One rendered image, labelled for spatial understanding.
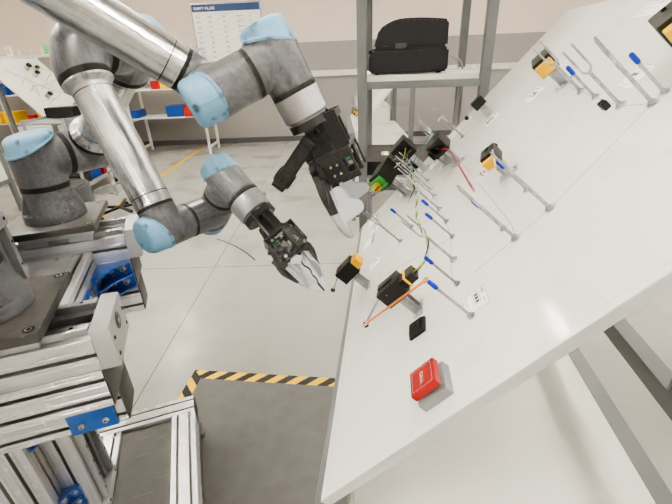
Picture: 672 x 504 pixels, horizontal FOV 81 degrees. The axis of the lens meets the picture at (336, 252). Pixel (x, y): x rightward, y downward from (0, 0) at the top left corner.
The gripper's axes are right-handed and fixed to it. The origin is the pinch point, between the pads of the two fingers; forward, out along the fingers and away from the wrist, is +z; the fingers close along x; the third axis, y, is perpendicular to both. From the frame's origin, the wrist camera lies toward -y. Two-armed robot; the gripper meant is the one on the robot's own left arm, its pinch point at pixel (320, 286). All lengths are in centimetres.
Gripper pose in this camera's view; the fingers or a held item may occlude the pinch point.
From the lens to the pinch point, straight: 84.0
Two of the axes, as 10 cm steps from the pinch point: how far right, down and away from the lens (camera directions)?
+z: 6.6, 7.4, -1.0
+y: 1.2, -2.4, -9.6
